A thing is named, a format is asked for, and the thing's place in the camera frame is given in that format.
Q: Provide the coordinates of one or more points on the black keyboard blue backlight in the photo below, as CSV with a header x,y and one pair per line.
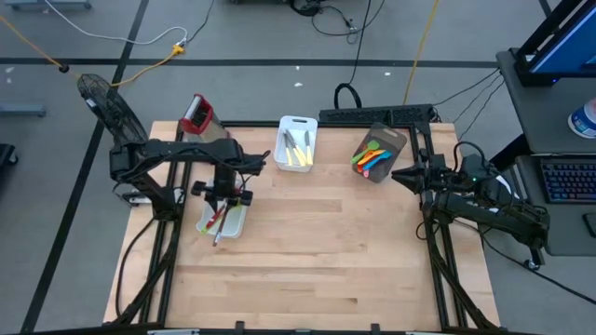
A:
x,y
570,181

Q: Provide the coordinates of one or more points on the steel box grater red trim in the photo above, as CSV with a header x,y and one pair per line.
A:
x,y
199,116

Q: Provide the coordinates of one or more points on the green silicone spatula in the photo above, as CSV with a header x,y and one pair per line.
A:
x,y
365,151

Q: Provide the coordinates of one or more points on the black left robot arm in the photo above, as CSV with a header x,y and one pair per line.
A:
x,y
177,156

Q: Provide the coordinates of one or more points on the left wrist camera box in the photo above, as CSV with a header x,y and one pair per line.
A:
x,y
246,197

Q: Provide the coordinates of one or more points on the brown wooden spoon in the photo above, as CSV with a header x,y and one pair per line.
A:
x,y
220,228

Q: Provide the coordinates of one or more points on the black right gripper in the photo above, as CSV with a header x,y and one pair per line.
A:
x,y
437,179

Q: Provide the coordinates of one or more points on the coral silicone spatula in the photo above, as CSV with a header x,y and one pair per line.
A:
x,y
366,173

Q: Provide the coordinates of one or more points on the translucent grey plastic bin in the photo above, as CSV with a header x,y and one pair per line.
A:
x,y
390,160

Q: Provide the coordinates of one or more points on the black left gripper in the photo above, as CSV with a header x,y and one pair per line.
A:
x,y
224,186

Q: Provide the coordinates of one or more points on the grey metal floor bar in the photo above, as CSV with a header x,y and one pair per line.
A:
x,y
23,110

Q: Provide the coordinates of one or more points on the black floor fan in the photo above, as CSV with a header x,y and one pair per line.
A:
x,y
116,116

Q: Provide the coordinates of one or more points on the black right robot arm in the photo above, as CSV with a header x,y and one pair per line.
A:
x,y
493,209

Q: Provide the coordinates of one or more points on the white flat sheet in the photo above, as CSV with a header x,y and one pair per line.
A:
x,y
504,181

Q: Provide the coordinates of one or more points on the blue white wipes canister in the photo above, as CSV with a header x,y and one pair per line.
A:
x,y
584,120

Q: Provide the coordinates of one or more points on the green silicone spoon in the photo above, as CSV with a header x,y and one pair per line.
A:
x,y
205,230

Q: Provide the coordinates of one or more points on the blue silicone spatula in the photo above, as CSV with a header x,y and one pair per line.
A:
x,y
379,160

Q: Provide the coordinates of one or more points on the red silicone spoon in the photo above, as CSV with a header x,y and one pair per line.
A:
x,y
214,219

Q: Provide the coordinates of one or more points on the orange silicone spatula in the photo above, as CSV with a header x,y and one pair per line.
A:
x,y
372,156

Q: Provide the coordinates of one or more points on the small black floor puck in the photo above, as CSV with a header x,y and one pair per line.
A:
x,y
64,68

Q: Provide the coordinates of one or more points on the black computer monitor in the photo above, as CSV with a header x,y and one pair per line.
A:
x,y
568,46

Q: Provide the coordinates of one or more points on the small white plastic bin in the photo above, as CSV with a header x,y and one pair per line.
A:
x,y
300,122

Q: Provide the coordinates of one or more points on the grey desk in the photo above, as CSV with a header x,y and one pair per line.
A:
x,y
540,116

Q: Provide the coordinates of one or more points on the black chair caster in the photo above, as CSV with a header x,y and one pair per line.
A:
x,y
7,153

